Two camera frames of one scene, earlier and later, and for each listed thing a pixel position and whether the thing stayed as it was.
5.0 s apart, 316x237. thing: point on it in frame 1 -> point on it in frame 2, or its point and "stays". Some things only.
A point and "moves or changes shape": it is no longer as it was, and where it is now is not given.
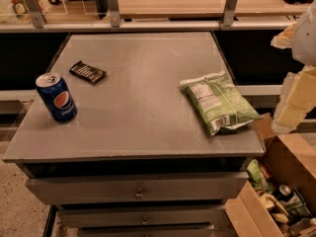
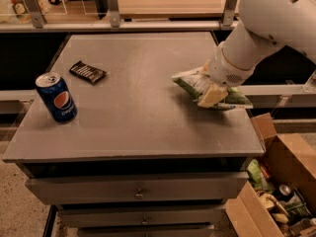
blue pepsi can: [57, 96] stays
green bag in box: [254, 173] stays
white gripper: [306, 39] -> [224, 70]
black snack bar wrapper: [88, 72] stays
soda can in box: [283, 193] stays
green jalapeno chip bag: [219, 105] moves or changes shape
